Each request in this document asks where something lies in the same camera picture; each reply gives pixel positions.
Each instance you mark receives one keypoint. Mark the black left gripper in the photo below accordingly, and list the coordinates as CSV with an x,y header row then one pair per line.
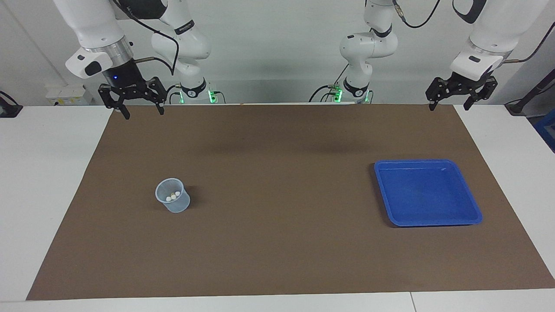
x,y
459,84

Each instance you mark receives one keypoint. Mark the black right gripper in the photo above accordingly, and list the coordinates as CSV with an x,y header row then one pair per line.
x,y
125,76

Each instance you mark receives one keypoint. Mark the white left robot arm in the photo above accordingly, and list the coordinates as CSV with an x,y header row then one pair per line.
x,y
494,30

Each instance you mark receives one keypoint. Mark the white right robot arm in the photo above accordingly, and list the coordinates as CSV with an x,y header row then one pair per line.
x,y
99,26

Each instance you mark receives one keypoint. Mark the blue plastic tray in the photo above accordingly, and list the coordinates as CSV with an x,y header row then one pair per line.
x,y
427,195

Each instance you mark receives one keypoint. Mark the blue storage box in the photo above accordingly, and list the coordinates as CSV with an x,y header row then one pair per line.
x,y
547,132

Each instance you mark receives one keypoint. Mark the translucent plastic cup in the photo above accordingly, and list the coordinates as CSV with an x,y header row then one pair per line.
x,y
175,207

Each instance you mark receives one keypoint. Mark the brown table mat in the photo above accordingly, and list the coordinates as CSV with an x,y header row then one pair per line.
x,y
277,251

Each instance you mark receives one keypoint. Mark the white wall socket box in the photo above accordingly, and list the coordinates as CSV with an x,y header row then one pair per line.
x,y
69,96

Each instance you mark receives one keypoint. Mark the black clamp mount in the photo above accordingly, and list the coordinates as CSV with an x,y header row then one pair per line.
x,y
8,110

